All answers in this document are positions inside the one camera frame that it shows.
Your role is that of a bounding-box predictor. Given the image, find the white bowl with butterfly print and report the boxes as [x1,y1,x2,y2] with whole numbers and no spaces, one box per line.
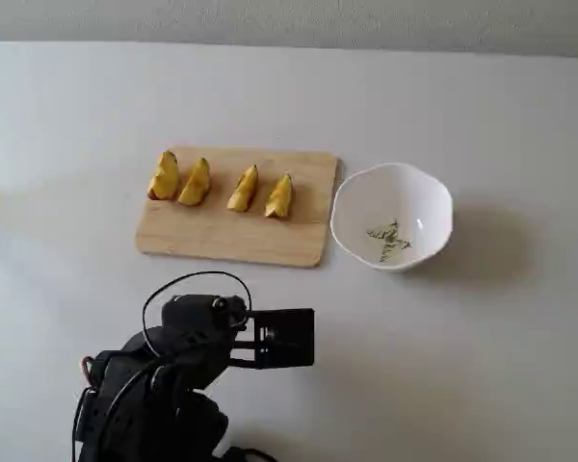
[329,162,455,275]

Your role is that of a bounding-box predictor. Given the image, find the wooden cutting board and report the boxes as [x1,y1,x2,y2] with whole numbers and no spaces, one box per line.
[134,146,341,270]

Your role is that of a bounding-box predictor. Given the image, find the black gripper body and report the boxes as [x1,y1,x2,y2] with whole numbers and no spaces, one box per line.
[160,294,250,340]

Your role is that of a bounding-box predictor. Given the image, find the thin black looped cable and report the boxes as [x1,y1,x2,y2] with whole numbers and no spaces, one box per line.
[142,270,253,358]

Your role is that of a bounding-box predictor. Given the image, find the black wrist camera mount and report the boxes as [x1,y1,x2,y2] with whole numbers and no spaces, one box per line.
[227,307,316,372]

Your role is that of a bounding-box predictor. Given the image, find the yellow apple slice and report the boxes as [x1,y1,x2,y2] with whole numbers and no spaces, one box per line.
[176,156,213,208]
[263,172,295,219]
[225,164,261,214]

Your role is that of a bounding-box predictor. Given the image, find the apple slice with red skin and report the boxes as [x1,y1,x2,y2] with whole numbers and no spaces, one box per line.
[146,149,181,203]

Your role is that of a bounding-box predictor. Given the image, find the red servo wires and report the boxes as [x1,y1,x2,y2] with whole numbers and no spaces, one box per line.
[78,355,96,389]

